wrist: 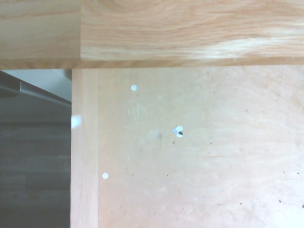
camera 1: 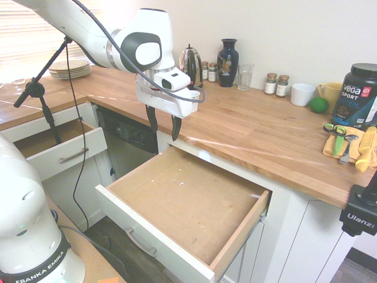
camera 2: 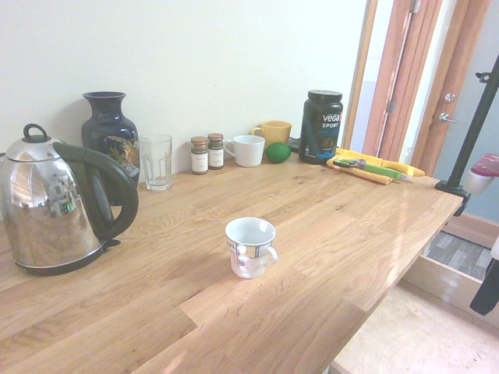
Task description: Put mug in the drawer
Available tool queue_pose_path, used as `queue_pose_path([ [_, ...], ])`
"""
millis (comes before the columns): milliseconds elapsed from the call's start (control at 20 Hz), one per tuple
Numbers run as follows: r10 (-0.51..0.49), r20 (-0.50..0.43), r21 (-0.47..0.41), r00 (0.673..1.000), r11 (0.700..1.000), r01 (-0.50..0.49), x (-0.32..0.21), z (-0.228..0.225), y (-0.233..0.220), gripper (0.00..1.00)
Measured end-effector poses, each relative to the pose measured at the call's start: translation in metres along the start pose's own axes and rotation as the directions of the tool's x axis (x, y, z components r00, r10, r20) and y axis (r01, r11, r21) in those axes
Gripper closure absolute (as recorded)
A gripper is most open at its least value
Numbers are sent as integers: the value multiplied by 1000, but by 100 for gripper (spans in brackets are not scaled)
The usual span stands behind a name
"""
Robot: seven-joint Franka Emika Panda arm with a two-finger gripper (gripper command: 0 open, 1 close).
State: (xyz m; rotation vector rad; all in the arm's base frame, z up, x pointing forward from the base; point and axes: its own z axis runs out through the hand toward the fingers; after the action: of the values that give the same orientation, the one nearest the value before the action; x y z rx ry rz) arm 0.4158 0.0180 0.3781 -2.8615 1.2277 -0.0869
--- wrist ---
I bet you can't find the grey cabinet front with handle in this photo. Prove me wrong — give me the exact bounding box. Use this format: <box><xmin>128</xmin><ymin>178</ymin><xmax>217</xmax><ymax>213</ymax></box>
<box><xmin>0</xmin><ymin>70</ymin><xmax>72</xmax><ymax>124</ymax></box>

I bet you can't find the light wooden drawer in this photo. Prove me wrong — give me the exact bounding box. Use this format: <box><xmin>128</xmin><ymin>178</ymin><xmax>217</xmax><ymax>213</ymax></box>
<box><xmin>70</xmin><ymin>64</ymin><xmax>304</xmax><ymax>228</ymax></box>

